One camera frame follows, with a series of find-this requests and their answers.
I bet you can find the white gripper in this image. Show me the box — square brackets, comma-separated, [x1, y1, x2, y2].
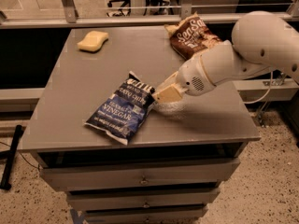
[152, 55, 215, 104]

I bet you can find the black stand leg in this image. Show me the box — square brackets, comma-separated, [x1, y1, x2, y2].
[0, 125, 23, 190]

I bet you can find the middle grey drawer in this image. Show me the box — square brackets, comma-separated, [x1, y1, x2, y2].
[67, 188, 220, 211]

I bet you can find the yellow sponge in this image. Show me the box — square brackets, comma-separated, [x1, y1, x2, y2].
[78, 31, 108, 52]

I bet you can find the blue vinegar chip bag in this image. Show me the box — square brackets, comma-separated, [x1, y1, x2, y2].
[85, 72, 155, 145]

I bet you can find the brown and cream chip bag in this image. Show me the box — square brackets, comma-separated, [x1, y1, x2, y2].
[164, 13, 222, 60]

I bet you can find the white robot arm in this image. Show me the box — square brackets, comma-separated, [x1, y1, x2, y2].
[153, 11, 299, 103]

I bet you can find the bottom grey drawer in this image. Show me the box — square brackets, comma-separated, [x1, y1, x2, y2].
[85, 205, 207, 224]

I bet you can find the top grey drawer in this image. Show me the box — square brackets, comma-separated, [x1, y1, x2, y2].
[40, 158, 240, 191]

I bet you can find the black office chair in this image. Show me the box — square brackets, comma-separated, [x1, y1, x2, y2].
[107, 0, 131, 17]

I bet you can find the grey drawer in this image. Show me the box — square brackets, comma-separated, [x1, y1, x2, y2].
[67, 188, 220, 211]
[40, 158, 240, 191]
[85, 205, 207, 224]

